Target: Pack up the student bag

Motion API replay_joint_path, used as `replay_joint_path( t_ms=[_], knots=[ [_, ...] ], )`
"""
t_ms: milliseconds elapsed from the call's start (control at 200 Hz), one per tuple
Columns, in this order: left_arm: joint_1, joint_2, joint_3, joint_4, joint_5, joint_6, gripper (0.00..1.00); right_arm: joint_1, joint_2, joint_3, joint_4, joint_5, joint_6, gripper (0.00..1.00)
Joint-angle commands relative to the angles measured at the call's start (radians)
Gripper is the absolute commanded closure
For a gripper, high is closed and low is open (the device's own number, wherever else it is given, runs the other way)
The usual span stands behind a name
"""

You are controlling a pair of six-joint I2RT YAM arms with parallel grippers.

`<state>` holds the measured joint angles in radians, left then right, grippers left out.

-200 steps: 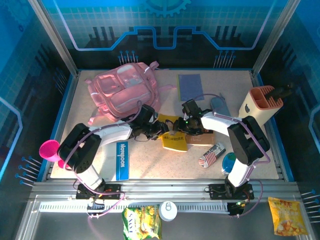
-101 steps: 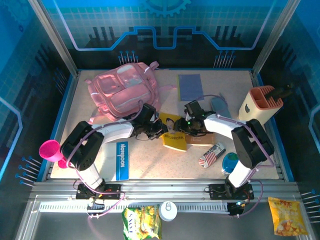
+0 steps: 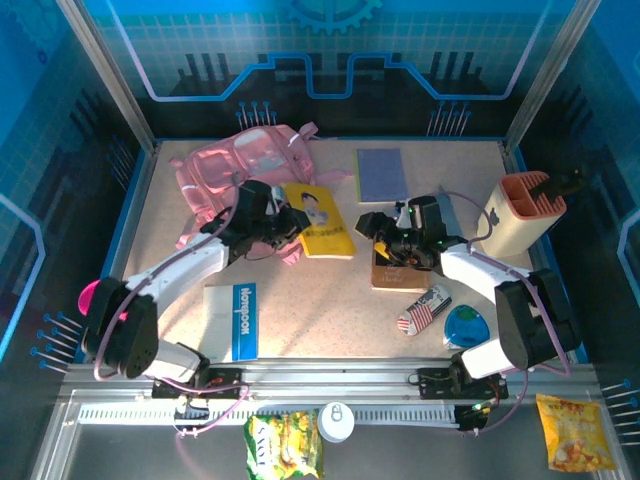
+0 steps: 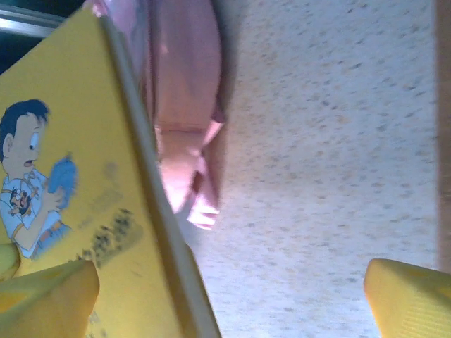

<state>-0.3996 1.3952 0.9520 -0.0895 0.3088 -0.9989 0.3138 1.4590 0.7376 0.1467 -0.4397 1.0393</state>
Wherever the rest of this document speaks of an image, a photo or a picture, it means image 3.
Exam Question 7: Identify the green snack bag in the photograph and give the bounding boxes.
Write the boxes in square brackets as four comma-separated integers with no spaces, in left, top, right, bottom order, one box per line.
[243,410,325,480]

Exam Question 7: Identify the flag print pencil case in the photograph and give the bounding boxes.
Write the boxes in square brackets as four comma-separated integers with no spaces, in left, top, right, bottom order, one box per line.
[397,284,453,337]

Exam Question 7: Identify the magenta plastic cup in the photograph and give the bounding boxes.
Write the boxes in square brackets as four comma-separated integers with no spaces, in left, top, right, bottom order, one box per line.
[77,279,101,317]

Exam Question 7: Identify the yellow cartoon cover book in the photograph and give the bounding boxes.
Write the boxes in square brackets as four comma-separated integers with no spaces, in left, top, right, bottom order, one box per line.
[281,181,358,261]

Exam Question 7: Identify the brown cover book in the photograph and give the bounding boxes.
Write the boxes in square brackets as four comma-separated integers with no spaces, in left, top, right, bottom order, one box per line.
[370,238,432,294]

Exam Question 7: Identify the white slotted cable duct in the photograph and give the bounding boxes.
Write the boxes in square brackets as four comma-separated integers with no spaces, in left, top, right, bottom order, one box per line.
[78,403,461,427]

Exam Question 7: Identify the aluminium rail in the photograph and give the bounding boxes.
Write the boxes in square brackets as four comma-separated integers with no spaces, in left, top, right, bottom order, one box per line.
[59,355,601,401]

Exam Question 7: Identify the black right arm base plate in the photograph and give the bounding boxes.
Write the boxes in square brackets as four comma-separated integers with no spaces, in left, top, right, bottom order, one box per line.
[417,367,509,401]

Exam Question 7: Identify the blue green globe pouch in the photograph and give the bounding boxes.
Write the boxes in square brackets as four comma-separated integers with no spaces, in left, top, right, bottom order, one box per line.
[442,304,489,350]

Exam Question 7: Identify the white blue notebook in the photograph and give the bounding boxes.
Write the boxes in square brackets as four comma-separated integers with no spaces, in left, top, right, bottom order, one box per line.
[202,282,260,362]

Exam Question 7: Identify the black tool in holder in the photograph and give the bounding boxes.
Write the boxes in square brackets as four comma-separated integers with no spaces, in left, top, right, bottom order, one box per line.
[534,167,587,209]

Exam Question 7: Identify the yellow snack bag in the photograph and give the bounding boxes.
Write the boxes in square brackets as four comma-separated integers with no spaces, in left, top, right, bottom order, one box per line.
[535,393,617,473]

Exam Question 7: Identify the purple-blue notebook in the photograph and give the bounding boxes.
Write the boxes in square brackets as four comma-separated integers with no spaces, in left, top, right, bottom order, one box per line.
[355,147,409,205]

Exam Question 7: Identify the aluminium frame post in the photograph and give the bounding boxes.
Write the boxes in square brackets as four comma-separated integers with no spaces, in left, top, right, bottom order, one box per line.
[54,0,162,154]
[502,0,601,151]

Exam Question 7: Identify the black controller board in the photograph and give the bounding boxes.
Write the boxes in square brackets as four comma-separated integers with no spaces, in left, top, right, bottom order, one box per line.
[457,403,491,434]

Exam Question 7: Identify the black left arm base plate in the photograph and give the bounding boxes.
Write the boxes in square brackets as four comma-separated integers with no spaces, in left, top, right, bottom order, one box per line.
[151,368,250,400]

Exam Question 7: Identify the pink student backpack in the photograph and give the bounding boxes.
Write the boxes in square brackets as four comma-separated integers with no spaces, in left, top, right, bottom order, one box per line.
[168,121,354,266]

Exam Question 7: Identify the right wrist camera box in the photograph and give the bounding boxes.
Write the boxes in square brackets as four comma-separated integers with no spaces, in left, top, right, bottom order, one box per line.
[396,195,451,235]

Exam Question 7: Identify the light blue case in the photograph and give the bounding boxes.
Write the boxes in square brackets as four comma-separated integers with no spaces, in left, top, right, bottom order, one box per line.
[438,192,465,236]

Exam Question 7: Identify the beige orange-top pen holder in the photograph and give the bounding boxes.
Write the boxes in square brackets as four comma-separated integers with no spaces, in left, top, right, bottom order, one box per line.
[474,170,568,257]

